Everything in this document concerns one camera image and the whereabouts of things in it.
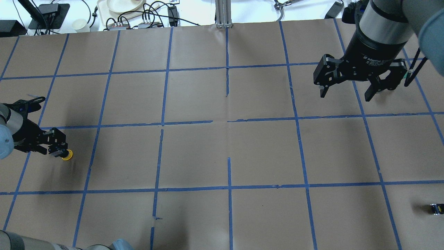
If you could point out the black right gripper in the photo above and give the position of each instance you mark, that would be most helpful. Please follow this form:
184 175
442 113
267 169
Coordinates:
370 54

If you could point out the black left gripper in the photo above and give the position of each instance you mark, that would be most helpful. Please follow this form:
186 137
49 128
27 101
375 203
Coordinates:
28 133

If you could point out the yellow push button switch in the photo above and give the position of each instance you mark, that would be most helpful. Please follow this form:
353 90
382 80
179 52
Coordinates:
64 154

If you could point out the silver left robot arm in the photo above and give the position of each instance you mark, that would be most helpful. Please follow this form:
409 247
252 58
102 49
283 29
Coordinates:
7 117

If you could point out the white paper cup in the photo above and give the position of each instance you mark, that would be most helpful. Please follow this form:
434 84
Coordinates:
80 26

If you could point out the beige tray with plates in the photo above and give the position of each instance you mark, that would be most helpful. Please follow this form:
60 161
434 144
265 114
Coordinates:
113 8

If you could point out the black power adapter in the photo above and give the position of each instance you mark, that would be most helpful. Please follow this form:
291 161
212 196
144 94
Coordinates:
173 16

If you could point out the black camera stand base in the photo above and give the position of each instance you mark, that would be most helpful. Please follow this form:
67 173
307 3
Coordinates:
48 16

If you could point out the aluminium frame post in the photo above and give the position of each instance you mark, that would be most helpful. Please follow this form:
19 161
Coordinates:
223 14

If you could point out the small black yellow switch block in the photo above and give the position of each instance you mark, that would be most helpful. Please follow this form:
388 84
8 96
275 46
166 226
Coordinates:
437 208

